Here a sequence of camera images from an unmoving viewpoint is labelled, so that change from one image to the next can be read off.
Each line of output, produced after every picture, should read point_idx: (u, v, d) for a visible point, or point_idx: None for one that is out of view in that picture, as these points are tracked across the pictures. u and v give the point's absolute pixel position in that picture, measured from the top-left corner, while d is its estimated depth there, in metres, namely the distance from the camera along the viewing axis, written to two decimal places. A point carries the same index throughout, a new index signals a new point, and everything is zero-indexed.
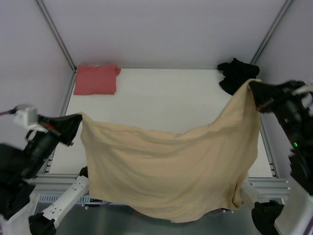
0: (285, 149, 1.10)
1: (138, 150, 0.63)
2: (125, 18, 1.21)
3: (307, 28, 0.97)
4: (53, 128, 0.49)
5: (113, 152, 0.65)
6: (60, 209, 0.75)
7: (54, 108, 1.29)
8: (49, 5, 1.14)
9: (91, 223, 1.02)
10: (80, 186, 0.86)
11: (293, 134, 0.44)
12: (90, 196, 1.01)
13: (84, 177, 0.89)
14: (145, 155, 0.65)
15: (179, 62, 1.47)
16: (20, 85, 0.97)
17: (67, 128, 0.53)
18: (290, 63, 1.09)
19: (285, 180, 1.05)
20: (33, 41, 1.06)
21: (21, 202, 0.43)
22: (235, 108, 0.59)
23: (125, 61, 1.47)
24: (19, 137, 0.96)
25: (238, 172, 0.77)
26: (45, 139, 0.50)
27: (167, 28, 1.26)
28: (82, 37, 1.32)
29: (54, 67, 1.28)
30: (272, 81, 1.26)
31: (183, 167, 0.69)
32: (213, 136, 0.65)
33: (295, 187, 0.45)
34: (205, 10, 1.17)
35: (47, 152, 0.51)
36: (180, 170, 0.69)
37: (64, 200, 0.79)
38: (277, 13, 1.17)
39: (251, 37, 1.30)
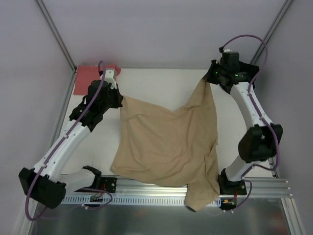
0: (285, 149, 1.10)
1: (149, 116, 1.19)
2: (125, 18, 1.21)
3: (307, 28, 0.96)
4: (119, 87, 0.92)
5: (137, 118, 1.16)
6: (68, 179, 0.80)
7: (54, 108, 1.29)
8: (49, 5, 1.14)
9: (91, 223, 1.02)
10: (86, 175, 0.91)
11: (222, 74, 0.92)
12: (90, 196, 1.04)
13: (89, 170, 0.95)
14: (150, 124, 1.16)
15: (179, 62, 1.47)
16: (20, 86, 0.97)
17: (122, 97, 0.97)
18: (290, 63, 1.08)
19: (286, 180, 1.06)
20: (33, 41, 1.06)
21: (97, 120, 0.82)
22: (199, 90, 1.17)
23: (125, 61, 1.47)
24: (19, 137, 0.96)
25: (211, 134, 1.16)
26: (114, 92, 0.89)
27: (167, 29, 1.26)
28: (82, 37, 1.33)
29: (54, 67, 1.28)
30: (271, 81, 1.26)
31: (174, 129, 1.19)
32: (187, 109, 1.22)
33: (235, 94, 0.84)
34: (205, 11, 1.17)
35: (110, 102, 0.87)
36: (172, 132, 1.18)
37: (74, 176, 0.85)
38: (277, 12, 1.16)
39: (251, 37, 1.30)
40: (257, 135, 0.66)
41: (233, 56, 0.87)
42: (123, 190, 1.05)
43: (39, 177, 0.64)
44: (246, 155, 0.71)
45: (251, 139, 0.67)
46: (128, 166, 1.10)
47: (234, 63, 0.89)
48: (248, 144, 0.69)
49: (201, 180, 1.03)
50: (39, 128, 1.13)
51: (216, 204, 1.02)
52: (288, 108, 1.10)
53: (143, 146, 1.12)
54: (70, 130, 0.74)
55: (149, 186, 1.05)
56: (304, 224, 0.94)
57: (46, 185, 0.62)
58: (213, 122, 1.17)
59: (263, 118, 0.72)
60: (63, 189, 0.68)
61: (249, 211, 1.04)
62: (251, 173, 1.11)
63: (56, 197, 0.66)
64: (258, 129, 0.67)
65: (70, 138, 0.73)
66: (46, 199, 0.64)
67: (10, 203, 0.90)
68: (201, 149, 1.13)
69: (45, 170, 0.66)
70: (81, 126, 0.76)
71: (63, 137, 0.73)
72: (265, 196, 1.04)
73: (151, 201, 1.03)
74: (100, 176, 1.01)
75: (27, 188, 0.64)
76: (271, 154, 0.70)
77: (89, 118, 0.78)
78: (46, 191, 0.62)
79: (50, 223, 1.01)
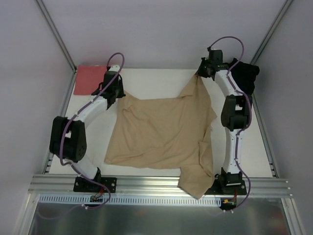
0: (285, 149, 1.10)
1: (146, 107, 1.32)
2: (125, 18, 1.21)
3: (307, 28, 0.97)
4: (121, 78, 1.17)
5: (134, 109, 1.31)
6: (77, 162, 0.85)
7: (54, 108, 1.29)
8: (49, 5, 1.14)
9: (90, 223, 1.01)
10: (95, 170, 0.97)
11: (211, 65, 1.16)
12: (91, 196, 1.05)
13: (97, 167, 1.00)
14: (146, 114, 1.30)
15: (179, 62, 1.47)
16: (20, 86, 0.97)
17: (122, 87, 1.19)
18: (290, 63, 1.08)
19: (285, 180, 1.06)
20: (33, 41, 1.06)
21: (112, 101, 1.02)
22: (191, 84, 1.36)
23: (125, 62, 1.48)
24: (20, 136, 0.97)
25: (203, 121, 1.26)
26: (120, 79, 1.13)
27: (167, 29, 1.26)
28: (83, 37, 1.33)
29: (54, 67, 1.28)
30: (271, 81, 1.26)
31: (168, 118, 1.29)
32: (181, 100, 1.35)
33: (218, 79, 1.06)
34: (205, 11, 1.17)
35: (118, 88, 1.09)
36: (167, 122, 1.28)
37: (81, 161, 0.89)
38: (277, 12, 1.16)
39: (251, 38, 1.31)
40: (232, 101, 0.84)
41: (216, 52, 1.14)
42: (123, 190, 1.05)
43: (73, 122, 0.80)
44: (226, 121, 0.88)
45: (227, 105, 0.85)
46: (121, 153, 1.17)
47: (218, 57, 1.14)
48: (226, 110, 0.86)
49: (194, 165, 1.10)
50: (40, 128, 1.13)
51: (216, 204, 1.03)
52: (288, 107, 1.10)
53: (136, 135, 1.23)
54: (96, 98, 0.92)
55: (149, 186, 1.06)
56: (304, 224, 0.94)
57: (79, 126, 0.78)
58: (204, 112, 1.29)
59: (236, 90, 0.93)
60: (84, 144, 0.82)
61: (249, 211, 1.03)
62: (251, 173, 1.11)
63: (80, 147, 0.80)
64: (233, 97, 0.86)
65: (95, 104, 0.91)
66: (73, 144, 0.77)
67: (10, 203, 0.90)
68: (195, 136, 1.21)
69: (78, 118, 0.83)
70: (102, 100, 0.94)
71: (90, 102, 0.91)
72: (265, 196, 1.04)
73: (151, 201, 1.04)
74: (100, 175, 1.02)
75: (59, 133, 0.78)
76: (246, 120, 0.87)
77: (107, 96, 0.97)
78: (78, 132, 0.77)
79: (50, 223, 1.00)
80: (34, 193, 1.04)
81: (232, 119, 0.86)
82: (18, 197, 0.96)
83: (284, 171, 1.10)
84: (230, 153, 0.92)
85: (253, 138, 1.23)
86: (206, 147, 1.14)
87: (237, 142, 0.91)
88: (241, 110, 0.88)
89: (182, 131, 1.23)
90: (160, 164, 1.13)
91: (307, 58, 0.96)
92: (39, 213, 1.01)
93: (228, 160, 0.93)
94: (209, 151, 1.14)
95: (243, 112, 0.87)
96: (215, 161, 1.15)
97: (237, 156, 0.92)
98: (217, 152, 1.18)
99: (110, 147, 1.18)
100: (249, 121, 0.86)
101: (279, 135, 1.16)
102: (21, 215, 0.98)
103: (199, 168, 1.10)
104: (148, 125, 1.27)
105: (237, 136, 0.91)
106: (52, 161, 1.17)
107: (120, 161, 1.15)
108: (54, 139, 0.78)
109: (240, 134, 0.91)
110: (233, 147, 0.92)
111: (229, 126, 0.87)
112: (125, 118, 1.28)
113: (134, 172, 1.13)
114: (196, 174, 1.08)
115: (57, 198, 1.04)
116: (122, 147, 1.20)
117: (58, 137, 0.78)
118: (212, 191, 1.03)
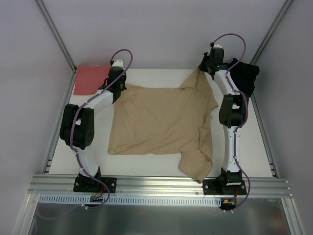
0: (285, 149, 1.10)
1: (148, 98, 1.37)
2: (125, 18, 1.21)
3: (306, 28, 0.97)
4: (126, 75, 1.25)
5: (135, 100, 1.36)
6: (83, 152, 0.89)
7: (54, 108, 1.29)
8: (49, 5, 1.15)
9: (90, 223, 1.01)
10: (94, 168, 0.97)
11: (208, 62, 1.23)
12: (91, 196, 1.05)
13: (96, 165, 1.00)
14: (147, 105, 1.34)
15: (179, 62, 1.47)
16: (20, 86, 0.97)
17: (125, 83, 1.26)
18: (290, 63, 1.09)
19: (285, 180, 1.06)
20: (33, 41, 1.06)
21: (117, 96, 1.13)
22: (193, 77, 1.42)
23: (125, 62, 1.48)
24: (20, 136, 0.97)
25: (203, 110, 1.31)
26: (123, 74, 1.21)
27: (167, 29, 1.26)
28: (83, 37, 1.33)
29: (55, 67, 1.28)
30: (271, 81, 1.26)
31: (168, 107, 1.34)
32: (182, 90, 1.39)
33: (217, 78, 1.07)
34: (206, 11, 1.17)
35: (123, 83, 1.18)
36: (167, 110, 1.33)
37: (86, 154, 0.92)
38: (277, 13, 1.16)
39: (251, 38, 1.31)
40: (229, 100, 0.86)
41: (218, 51, 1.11)
42: (123, 190, 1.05)
43: (81, 109, 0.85)
44: (223, 119, 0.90)
45: (225, 104, 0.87)
46: (123, 143, 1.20)
47: (218, 57, 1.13)
48: (224, 108, 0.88)
49: (194, 150, 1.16)
50: (40, 128, 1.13)
51: (216, 204, 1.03)
52: (287, 107, 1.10)
53: (138, 124, 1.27)
54: (102, 91, 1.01)
55: (149, 186, 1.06)
56: (304, 224, 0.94)
57: (89, 111, 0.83)
58: (204, 101, 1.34)
59: (234, 90, 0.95)
60: (92, 130, 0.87)
61: (249, 211, 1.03)
62: (251, 173, 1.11)
63: (89, 133, 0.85)
64: (231, 96, 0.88)
65: (102, 96, 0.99)
66: (83, 129, 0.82)
67: (10, 203, 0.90)
68: (195, 122, 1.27)
69: (87, 105, 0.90)
70: (108, 94, 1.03)
71: (98, 94, 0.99)
72: (265, 196, 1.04)
73: (151, 201, 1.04)
74: (100, 174, 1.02)
75: (69, 118, 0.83)
76: (242, 118, 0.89)
77: (113, 91, 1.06)
78: (88, 117, 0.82)
79: (49, 223, 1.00)
80: (34, 193, 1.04)
81: (229, 117, 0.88)
82: (18, 197, 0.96)
83: (284, 171, 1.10)
84: (229, 150, 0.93)
85: (253, 138, 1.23)
86: (205, 133, 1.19)
87: (235, 139, 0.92)
88: (238, 108, 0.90)
89: (182, 119, 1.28)
90: (162, 150, 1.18)
91: (307, 58, 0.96)
92: (39, 213, 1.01)
93: (228, 158, 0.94)
94: (209, 137, 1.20)
95: (240, 110, 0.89)
96: (215, 160, 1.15)
97: (235, 153, 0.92)
98: (217, 138, 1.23)
99: (112, 139, 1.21)
100: (245, 119, 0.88)
101: (279, 135, 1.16)
102: (21, 215, 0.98)
103: (200, 153, 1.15)
104: (149, 113, 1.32)
105: (235, 133, 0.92)
106: (52, 160, 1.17)
107: (122, 151, 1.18)
108: (65, 124, 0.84)
109: (238, 131, 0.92)
110: (231, 144, 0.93)
111: (226, 124, 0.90)
112: (125, 108, 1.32)
113: (134, 171, 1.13)
114: (196, 158, 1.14)
115: (57, 198, 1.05)
116: (124, 137, 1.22)
117: (69, 123, 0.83)
118: (212, 191, 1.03)
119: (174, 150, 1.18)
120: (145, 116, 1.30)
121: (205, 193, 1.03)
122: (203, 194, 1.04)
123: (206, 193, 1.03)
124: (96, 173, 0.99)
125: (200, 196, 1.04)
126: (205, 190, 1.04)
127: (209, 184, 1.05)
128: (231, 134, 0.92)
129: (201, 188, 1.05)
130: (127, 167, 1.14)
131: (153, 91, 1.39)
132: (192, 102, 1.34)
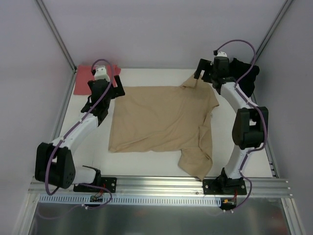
0: (285, 149, 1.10)
1: (147, 96, 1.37)
2: (125, 18, 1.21)
3: (307, 28, 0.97)
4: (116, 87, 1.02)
5: (135, 98, 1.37)
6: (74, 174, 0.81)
7: (55, 108, 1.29)
8: (49, 5, 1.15)
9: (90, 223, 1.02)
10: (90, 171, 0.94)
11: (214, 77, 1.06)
12: (91, 196, 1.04)
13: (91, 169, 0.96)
14: (147, 103, 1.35)
15: (179, 62, 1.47)
16: (20, 86, 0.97)
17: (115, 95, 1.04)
18: (290, 63, 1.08)
19: (285, 180, 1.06)
20: (33, 40, 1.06)
21: (103, 116, 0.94)
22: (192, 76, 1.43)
23: (125, 62, 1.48)
24: (20, 136, 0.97)
25: (203, 108, 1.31)
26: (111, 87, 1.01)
27: (167, 29, 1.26)
28: (83, 37, 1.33)
29: (55, 67, 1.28)
30: (271, 81, 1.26)
31: (168, 105, 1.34)
32: (182, 89, 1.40)
33: (225, 92, 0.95)
34: (206, 11, 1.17)
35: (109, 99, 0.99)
36: (167, 107, 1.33)
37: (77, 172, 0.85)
38: (277, 13, 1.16)
39: (251, 38, 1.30)
40: (244, 115, 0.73)
41: (222, 62, 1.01)
42: (123, 190, 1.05)
43: (58, 149, 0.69)
44: (239, 138, 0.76)
45: (240, 120, 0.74)
46: (123, 141, 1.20)
47: (224, 68, 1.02)
48: (239, 127, 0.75)
49: (194, 147, 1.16)
50: (40, 128, 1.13)
51: (216, 204, 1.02)
52: (288, 108, 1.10)
53: (137, 122, 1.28)
54: (84, 116, 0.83)
55: (149, 186, 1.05)
56: (304, 224, 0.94)
57: (66, 152, 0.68)
58: (203, 99, 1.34)
59: (249, 103, 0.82)
60: (72, 169, 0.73)
61: (248, 211, 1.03)
62: (251, 173, 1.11)
63: (68, 175, 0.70)
64: (246, 110, 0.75)
65: (84, 124, 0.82)
66: (60, 172, 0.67)
67: (9, 203, 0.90)
68: (195, 120, 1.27)
69: (64, 143, 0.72)
70: (93, 116, 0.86)
71: (78, 122, 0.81)
72: (264, 196, 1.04)
73: (151, 201, 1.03)
74: (100, 174, 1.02)
75: (43, 160, 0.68)
76: (262, 138, 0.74)
77: (99, 113, 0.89)
78: (65, 159, 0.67)
79: (50, 223, 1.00)
80: (33, 193, 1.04)
81: (246, 137, 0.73)
82: (18, 197, 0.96)
83: (284, 170, 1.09)
84: (235, 165, 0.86)
85: None
86: (205, 131, 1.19)
87: (246, 158, 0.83)
88: (256, 126, 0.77)
89: (182, 116, 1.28)
90: (162, 147, 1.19)
91: (307, 58, 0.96)
92: (39, 213, 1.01)
93: (232, 168, 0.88)
94: (209, 135, 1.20)
95: (258, 127, 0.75)
96: (215, 160, 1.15)
97: (242, 167, 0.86)
98: (217, 136, 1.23)
99: (112, 136, 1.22)
100: (265, 139, 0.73)
101: (279, 135, 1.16)
102: (21, 215, 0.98)
103: (199, 151, 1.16)
104: (149, 111, 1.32)
105: (247, 153, 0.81)
106: None
107: (122, 148, 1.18)
108: (39, 166, 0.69)
109: (251, 152, 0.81)
110: (239, 161, 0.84)
111: (241, 144, 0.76)
112: (125, 105, 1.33)
113: (134, 170, 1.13)
114: (196, 155, 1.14)
115: (57, 198, 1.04)
116: (124, 134, 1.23)
117: (42, 165, 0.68)
118: (212, 191, 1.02)
119: (174, 148, 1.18)
120: (145, 114, 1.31)
121: (205, 193, 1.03)
122: (203, 194, 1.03)
123: (206, 193, 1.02)
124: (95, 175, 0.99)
125: (200, 196, 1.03)
126: (205, 190, 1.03)
127: (208, 184, 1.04)
128: (242, 153, 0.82)
129: (201, 188, 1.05)
130: (127, 167, 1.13)
131: (153, 90, 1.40)
132: (192, 100, 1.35)
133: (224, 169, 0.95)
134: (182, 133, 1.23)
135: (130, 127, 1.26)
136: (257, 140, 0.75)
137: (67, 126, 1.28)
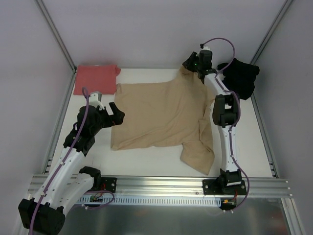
0: (285, 149, 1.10)
1: (145, 93, 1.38)
2: (124, 18, 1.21)
3: (307, 28, 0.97)
4: (107, 117, 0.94)
5: (133, 96, 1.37)
6: (67, 199, 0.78)
7: (55, 108, 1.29)
8: (49, 5, 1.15)
9: (94, 223, 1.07)
10: (83, 180, 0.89)
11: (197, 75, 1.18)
12: (90, 196, 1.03)
13: (87, 175, 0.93)
14: (146, 100, 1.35)
15: (179, 62, 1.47)
16: (20, 86, 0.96)
17: (106, 124, 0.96)
18: (290, 63, 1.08)
19: (285, 180, 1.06)
20: (34, 41, 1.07)
21: (90, 144, 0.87)
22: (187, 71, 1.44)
23: (125, 62, 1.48)
24: (20, 136, 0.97)
25: (201, 104, 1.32)
26: (103, 115, 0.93)
27: (166, 29, 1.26)
28: (83, 38, 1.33)
29: (55, 67, 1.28)
30: (270, 81, 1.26)
31: (167, 102, 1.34)
32: (179, 84, 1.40)
33: (207, 82, 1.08)
34: (206, 10, 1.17)
35: (98, 126, 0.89)
36: (167, 103, 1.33)
37: (72, 190, 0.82)
38: (277, 13, 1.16)
39: (250, 38, 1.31)
40: (220, 100, 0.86)
41: (206, 56, 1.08)
42: (122, 190, 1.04)
43: (40, 205, 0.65)
44: (217, 119, 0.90)
45: (217, 104, 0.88)
46: (124, 139, 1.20)
47: (208, 60, 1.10)
48: (216, 109, 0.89)
49: (195, 141, 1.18)
50: (40, 127, 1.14)
51: (216, 204, 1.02)
52: (288, 107, 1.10)
53: (137, 118, 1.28)
54: (66, 156, 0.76)
55: (149, 186, 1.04)
56: (304, 224, 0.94)
57: (48, 212, 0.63)
58: (202, 95, 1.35)
59: (225, 90, 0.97)
60: (62, 216, 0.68)
61: (248, 211, 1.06)
62: (252, 174, 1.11)
63: (57, 224, 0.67)
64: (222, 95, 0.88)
65: (66, 165, 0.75)
66: (46, 225, 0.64)
67: (10, 203, 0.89)
68: (195, 115, 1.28)
69: (45, 198, 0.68)
70: (76, 152, 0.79)
71: (60, 165, 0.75)
72: (265, 196, 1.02)
73: (151, 202, 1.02)
74: (100, 174, 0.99)
75: (28, 218, 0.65)
76: (235, 117, 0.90)
77: (80, 145, 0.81)
78: (48, 219, 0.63)
79: None
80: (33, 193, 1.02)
81: (222, 118, 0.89)
82: (19, 198, 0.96)
83: (284, 170, 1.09)
84: (226, 151, 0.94)
85: (254, 139, 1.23)
86: (205, 125, 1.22)
87: (231, 138, 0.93)
88: (231, 108, 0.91)
89: (182, 111, 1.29)
90: (163, 142, 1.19)
91: (307, 58, 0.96)
92: None
93: (226, 158, 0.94)
94: (209, 128, 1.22)
95: (233, 109, 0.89)
96: (215, 159, 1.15)
97: (233, 152, 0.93)
98: (216, 131, 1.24)
99: (113, 135, 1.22)
100: (237, 118, 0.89)
101: (279, 135, 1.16)
102: None
103: (200, 144, 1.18)
104: (148, 108, 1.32)
105: (230, 132, 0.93)
106: (52, 160, 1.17)
107: (124, 146, 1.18)
108: (26, 222, 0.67)
109: (232, 130, 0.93)
110: (227, 144, 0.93)
111: (220, 124, 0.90)
112: (124, 104, 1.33)
113: (134, 170, 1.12)
114: (197, 149, 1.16)
115: None
116: (124, 132, 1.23)
117: (29, 221, 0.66)
118: (212, 191, 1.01)
119: (175, 142, 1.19)
120: (145, 111, 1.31)
121: (205, 193, 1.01)
122: (203, 194, 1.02)
123: (206, 193, 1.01)
124: (93, 177, 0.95)
125: (200, 196, 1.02)
126: (205, 190, 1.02)
127: (208, 184, 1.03)
128: (226, 133, 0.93)
129: (201, 189, 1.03)
130: (127, 167, 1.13)
131: (151, 86, 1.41)
132: (189, 96, 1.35)
133: (222, 169, 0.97)
134: (182, 129, 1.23)
135: (130, 124, 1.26)
136: (232, 120, 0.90)
137: (67, 126, 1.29)
